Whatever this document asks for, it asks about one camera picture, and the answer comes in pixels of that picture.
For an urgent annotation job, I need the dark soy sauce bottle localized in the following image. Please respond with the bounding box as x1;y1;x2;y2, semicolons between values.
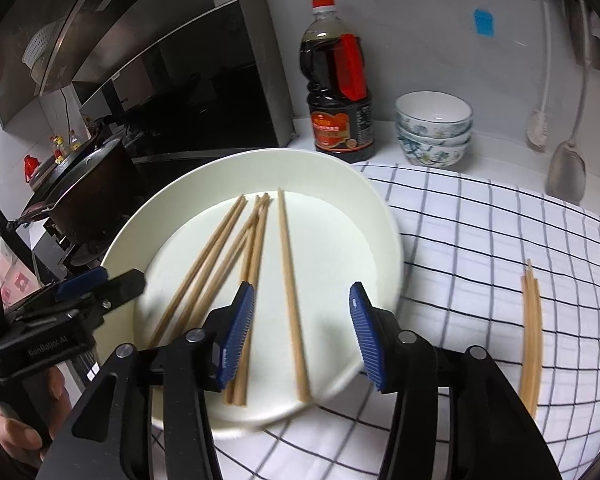
299;0;375;164

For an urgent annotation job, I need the steel spatula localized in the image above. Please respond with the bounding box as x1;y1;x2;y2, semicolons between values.
546;0;592;205

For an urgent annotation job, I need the black range hood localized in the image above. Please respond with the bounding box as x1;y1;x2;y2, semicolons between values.
0;0;294;146

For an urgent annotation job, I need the dark cooking pot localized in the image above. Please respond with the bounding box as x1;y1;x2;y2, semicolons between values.
8;139;140;245

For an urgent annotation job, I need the top floral ceramic bowl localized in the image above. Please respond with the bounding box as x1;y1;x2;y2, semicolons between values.
394;91;474;133

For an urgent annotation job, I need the middle floral ceramic bowl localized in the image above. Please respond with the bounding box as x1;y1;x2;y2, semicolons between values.
394;122;471;148

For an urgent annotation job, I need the black gas stove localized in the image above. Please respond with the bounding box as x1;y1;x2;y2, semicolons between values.
0;209;112;286

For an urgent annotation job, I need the wooden chopstick eight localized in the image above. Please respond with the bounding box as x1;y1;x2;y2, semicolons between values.
520;259;543;417

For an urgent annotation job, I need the wooden chopstick nine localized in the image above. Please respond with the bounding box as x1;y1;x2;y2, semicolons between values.
530;270;543;409

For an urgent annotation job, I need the blue wall hook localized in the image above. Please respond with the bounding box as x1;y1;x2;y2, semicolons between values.
474;9;495;38

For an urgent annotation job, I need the wooden chopstick three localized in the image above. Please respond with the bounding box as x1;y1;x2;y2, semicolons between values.
185;193;268;330

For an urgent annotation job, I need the wooden chopstick six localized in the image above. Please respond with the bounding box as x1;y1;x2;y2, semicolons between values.
519;273;531;408

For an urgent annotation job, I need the wooden chopstick five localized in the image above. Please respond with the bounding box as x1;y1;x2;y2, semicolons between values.
277;188;312;403

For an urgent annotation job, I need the wooden chopstick ten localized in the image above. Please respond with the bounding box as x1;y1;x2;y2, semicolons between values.
232;193;271;406

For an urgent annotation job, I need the wooden chopstick one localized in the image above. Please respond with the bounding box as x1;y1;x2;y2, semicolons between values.
148;195;246;348

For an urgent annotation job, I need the wooden chopstick two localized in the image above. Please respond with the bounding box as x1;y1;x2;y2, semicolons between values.
163;196;248;341

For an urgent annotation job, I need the wooden chopstick four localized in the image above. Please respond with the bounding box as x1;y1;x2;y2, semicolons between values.
223;195;262;405

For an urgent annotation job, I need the wooden chopstick seven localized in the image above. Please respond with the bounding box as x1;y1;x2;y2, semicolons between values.
519;263;536;417

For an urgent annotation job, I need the floral ceramic bowl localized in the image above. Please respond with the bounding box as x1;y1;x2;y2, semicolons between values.
398;136;470;168
394;122;471;148
394;91;474;133

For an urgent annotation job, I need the bottom floral ceramic bowl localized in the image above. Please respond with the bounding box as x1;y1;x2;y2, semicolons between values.
398;136;470;168

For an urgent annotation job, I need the person left hand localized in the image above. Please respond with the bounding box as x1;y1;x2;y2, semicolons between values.
0;366;72;469

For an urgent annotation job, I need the large white round basin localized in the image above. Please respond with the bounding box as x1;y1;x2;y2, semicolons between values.
95;148;403;439

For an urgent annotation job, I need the white black checkered cloth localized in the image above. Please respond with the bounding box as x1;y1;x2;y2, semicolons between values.
216;162;600;479

